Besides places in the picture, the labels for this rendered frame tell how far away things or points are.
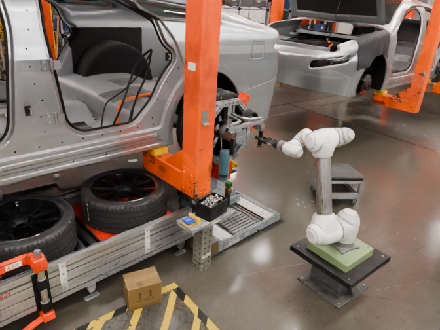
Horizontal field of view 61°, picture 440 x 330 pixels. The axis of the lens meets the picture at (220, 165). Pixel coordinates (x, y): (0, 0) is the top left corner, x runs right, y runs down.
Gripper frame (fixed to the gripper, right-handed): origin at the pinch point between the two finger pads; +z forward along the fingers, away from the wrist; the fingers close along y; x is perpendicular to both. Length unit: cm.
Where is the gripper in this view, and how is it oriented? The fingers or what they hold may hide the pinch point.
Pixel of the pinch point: (260, 137)
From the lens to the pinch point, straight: 317.7
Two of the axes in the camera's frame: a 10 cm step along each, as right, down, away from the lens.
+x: 0.6, -9.1, -4.1
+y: 7.2, -2.4, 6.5
